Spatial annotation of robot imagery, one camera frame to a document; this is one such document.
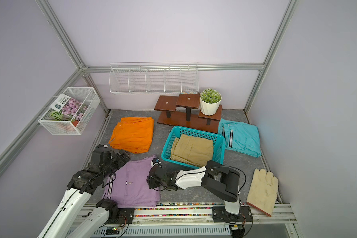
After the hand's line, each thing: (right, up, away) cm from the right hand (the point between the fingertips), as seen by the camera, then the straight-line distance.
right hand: (149, 179), depth 84 cm
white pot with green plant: (+35, +46, +3) cm, 58 cm away
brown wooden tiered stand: (+20, +41, +16) cm, 48 cm away
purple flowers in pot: (-37, +39, -8) cm, 54 cm away
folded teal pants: (+59, +23, +18) cm, 66 cm away
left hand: (-11, +14, -8) cm, 19 cm away
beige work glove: (+63, -5, -4) cm, 63 cm away
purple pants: (-11, -3, -3) cm, 12 cm away
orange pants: (-16, +24, +22) cm, 36 cm away
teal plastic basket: (+42, +20, +9) cm, 47 cm away
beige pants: (+26, +14, +8) cm, 31 cm away
